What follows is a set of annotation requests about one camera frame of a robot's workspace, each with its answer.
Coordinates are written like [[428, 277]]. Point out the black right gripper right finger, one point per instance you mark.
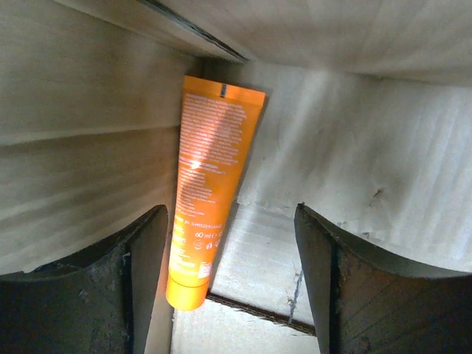
[[365, 299]]

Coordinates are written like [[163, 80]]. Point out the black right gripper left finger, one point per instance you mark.
[[97, 300]]

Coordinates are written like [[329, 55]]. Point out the brown cardboard express box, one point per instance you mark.
[[366, 121]]

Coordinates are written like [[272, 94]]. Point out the orange cream tube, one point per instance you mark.
[[218, 122]]

